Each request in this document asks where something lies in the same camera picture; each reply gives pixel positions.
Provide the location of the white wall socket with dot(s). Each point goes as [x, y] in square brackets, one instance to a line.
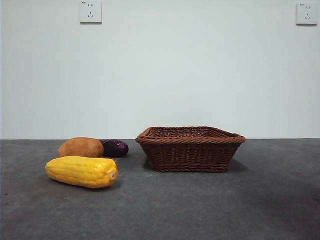
[305, 14]
[90, 12]

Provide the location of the brown wicker basket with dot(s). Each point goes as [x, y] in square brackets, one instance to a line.
[190, 155]

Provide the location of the brown potato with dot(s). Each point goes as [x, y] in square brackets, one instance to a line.
[80, 147]

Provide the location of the yellow corn cob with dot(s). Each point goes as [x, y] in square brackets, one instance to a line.
[80, 171]

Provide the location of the purple eggplant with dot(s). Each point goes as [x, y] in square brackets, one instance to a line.
[116, 148]

